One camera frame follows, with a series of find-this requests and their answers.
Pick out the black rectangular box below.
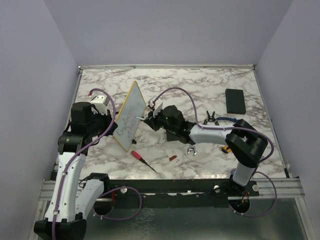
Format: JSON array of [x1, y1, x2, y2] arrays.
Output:
[[225, 88, 246, 115]]

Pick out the silver open-end wrench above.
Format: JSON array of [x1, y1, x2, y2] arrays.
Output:
[[187, 144, 197, 156]]

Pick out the black front mounting rail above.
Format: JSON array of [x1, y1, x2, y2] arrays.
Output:
[[81, 172, 251, 210]]

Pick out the black flat rectangular pad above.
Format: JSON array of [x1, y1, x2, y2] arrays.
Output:
[[166, 130, 180, 142]]

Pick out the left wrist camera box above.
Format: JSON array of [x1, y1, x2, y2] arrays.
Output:
[[90, 95, 110, 115]]

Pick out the blue handled pliers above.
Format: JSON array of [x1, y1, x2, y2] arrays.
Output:
[[216, 117, 237, 123]]

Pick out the red handled screwdriver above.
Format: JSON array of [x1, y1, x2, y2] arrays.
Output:
[[131, 150, 157, 173]]

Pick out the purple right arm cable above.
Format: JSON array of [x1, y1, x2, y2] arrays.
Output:
[[151, 87, 278, 217]]

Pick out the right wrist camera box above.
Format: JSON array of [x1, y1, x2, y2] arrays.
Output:
[[147, 96, 163, 118]]

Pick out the yellow utility knife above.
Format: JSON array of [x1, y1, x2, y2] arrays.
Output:
[[221, 146, 231, 154]]

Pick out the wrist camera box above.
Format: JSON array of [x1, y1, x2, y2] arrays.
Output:
[[90, 95, 110, 115], [147, 96, 163, 118]]

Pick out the yellow framed whiteboard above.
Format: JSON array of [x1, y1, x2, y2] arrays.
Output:
[[113, 81, 146, 152]]

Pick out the black handled pliers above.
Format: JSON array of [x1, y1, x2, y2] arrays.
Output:
[[203, 110, 219, 126]]

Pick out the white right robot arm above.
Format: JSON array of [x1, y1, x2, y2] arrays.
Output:
[[143, 105, 268, 196]]

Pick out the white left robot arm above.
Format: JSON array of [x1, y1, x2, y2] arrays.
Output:
[[33, 99, 118, 240]]

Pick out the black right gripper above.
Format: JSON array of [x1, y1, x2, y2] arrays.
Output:
[[144, 107, 178, 134]]

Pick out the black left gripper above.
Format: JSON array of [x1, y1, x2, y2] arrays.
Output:
[[88, 108, 119, 137]]

